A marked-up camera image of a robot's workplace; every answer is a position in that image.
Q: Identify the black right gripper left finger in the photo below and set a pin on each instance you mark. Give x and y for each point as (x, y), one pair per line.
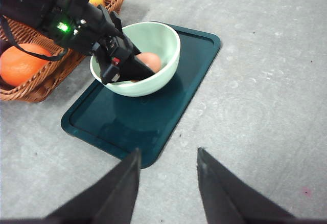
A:
(111, 200)

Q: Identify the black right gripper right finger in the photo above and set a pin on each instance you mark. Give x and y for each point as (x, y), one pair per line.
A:
(230, 200)

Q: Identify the dark teal rectangular tray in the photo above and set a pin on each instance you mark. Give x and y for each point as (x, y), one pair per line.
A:
(119, 124)

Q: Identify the brown wicker basket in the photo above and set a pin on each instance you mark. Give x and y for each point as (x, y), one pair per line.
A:
(63, 60)

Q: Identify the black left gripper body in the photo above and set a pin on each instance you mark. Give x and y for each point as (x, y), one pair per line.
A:
(75, 24)

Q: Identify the beige egg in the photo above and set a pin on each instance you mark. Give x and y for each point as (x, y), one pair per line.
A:
(151, 59)

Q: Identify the orange tangerine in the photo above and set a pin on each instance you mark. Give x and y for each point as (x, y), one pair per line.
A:
(17, 66)

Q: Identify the light green ceramic bowl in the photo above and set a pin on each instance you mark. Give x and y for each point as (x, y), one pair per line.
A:
(146, 37)

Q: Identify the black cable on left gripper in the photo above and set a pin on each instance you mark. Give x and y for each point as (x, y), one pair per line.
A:
(54, 57)

